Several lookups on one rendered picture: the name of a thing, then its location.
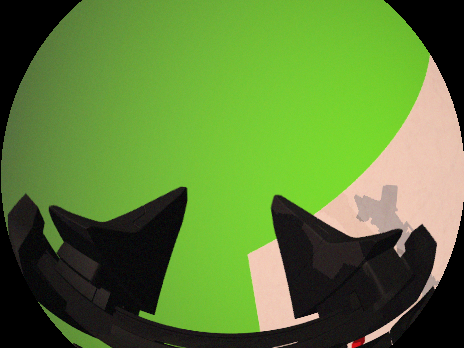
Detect red cube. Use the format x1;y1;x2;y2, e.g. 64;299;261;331
351;337;365;348

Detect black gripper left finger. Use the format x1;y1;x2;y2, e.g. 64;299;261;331
48;186;188;315

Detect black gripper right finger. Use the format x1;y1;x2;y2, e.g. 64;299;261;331
271;194;403;319

